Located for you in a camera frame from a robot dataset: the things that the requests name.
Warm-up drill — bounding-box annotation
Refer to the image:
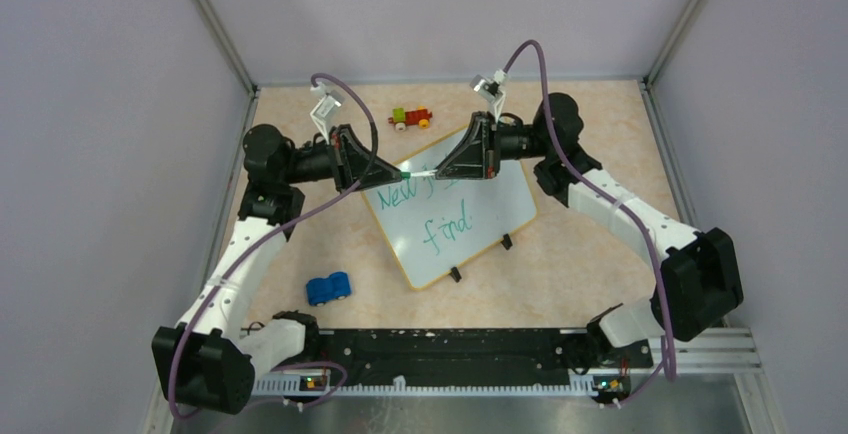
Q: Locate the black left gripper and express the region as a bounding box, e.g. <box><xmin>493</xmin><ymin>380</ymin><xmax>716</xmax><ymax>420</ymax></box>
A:
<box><xmin>281</xmin><ymin>123</ymin><xmax>402</xmax><ymax>194</ymax></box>

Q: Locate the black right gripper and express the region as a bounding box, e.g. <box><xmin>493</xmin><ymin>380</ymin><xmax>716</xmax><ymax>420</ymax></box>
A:
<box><xmin>434</xmin><ymin>112</ymin><xmax>551</xmax><ymax>181</ymax></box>

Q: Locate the green white marker pen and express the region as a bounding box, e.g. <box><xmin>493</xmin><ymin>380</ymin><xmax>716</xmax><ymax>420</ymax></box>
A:
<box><xmin>409</xmin><ymin>170</ymin><xmax>437</xmax><ymax>178</ymax></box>

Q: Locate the yellow-framed whiteboard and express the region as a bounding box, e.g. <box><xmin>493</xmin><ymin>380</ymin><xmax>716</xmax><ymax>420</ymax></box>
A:
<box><xmin>363</xmin><ymin>131</ymin><xmax>537</xmax><ymax>290</ymax></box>

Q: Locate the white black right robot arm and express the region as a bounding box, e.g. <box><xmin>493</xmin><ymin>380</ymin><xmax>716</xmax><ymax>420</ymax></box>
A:
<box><xmin>435</xmin><ymin>92</ymin><xmax>744</xmax><ymax>366</ymax></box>

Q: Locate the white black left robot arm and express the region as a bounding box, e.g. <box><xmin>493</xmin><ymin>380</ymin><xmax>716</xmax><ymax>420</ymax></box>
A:
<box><xmin>152</xmin><ymin>122</ymin><xmax>402</xmax><ymax>420</ymax></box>

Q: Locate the black whiteboard clip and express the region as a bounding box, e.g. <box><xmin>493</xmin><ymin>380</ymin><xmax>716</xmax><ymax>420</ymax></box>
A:
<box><xmin>501</xmin><ymin>234</ymin><xmax>513</xmax><ymax>250</ymax></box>
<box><xmin>450</xmin><ymin>267</ymin><xmax>462</xmax><ymax>283</ymax></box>

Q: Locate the red toy train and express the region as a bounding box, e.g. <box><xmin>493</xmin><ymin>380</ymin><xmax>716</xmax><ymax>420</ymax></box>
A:
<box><xmin>388</xmin><ymin>106</ymin><xmax>433</xmax><ymax>131</ymax></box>

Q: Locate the blue toy car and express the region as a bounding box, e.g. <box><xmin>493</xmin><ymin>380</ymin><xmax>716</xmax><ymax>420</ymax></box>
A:
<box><xmin>306</xmin><ymin>271</ymin><xmax>352</xmax><ymax>306</ymax></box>

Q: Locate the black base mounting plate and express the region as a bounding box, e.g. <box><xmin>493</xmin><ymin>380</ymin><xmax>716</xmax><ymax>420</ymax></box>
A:
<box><xmin>302</xmin><ymin>328</ymin><xmax>654</xmax><ymax>388</ymax></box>

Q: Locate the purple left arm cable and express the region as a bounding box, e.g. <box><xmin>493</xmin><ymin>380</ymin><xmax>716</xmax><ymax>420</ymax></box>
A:
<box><xmin>166</xmin><ymin>73</ymin><xmax>380</xmax><ymax>422</ymax></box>

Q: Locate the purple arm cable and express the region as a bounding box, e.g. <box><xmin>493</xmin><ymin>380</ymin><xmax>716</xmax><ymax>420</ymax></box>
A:
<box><xmin>166</xmin><ymin>73</ymin><xmax>380</xmax><ymax>422</ymax></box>
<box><xmin>502</xmin><ymin>39</ymin><xmax>680</xmax><ymax>410</ymax></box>

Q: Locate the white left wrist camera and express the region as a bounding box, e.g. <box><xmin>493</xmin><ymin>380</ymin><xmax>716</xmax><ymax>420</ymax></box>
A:
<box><xmin>310</xmin><ymin>82</ymin><xmax>345</xmax><ymax>141</ymax></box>

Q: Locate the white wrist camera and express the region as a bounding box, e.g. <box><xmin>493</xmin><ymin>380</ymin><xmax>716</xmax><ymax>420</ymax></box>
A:
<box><xmin>470</xmin><ymin>69</ymin><xmax>508</xmax><ymax>121</ymax></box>
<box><xmin>310</xmin><ymin>82</ymin><xmax>345</xmax><ymax>141</ymax></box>

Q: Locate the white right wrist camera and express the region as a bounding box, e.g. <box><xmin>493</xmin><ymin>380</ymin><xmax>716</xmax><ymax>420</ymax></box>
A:
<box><xmin>470</xmin><ymin>69</ymin><xmax>508</xmax><ymax>121</ymax></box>

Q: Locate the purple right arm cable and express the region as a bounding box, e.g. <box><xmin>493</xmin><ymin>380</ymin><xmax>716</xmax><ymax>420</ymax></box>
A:
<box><xmin>502</xmin><ymin>39</ymin><xmax>680</xmax><ymax>410</ymax></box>

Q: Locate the aluminium frame rail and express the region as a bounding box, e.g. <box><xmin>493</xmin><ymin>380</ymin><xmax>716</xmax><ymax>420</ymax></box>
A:
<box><xmin>141</xmin><ymin>328</ymin><xmax>786</xmax><ymax>434</ymax></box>

